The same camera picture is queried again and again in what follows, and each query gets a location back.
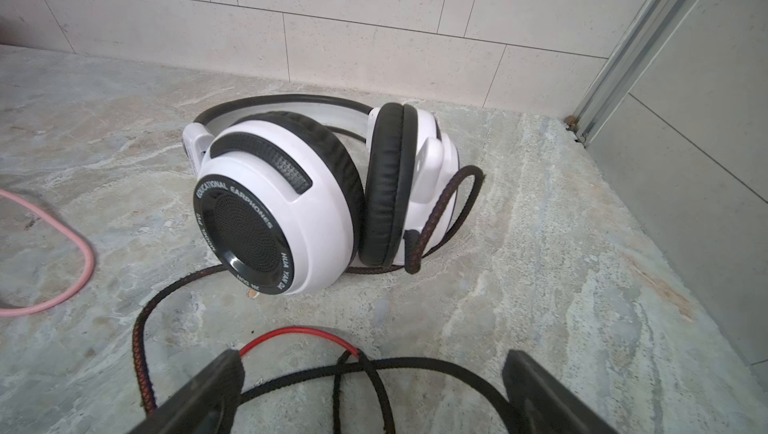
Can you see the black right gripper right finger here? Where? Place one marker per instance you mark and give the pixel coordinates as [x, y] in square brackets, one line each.
[539, 403]

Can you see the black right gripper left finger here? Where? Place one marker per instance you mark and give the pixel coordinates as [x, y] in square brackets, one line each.
[206, 404]

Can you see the white black headphones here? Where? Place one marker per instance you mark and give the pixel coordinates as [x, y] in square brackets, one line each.
[294, 190]

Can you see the aluminium corner post right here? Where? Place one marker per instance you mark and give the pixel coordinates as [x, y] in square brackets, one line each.
[648, 33]

